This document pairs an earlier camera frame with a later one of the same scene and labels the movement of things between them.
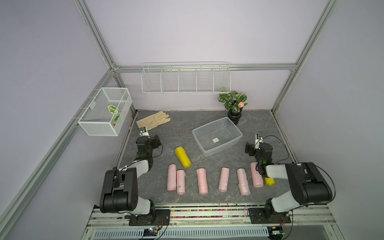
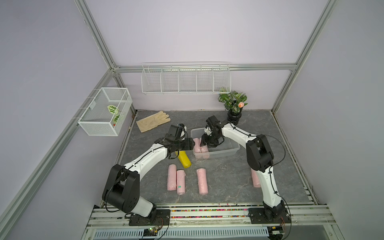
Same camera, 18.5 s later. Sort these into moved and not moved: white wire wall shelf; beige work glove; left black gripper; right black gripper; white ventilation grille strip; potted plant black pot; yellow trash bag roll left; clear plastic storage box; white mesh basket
Moved: clear plastic storage box; left black gripper; right black gripper
Not moved: potted plant black pot; yellow trash bag roll left; white wire wall shelf; white mesh basket; white ventilation grille strip; beige work glove
